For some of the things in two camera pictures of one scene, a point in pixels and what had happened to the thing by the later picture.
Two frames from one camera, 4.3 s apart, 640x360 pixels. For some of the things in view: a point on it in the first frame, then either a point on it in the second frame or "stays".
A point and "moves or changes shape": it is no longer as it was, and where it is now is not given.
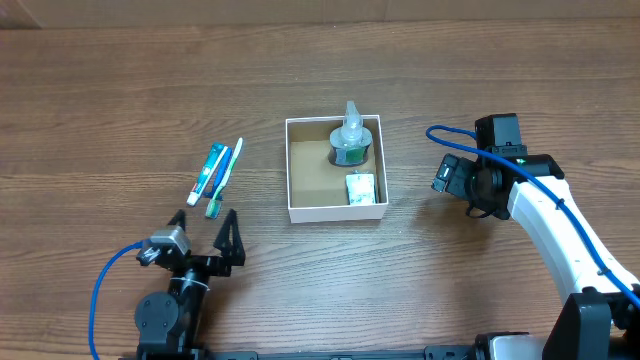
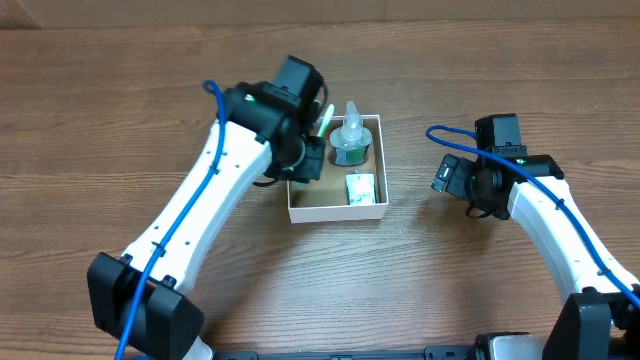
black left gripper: [208, 262] → [314, 152]
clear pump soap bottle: [350, 143] stays
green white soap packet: [361, 189] stays
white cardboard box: [336, 169] stays
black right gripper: [482, 183] stays
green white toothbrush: [213, 207] moves or changes shape
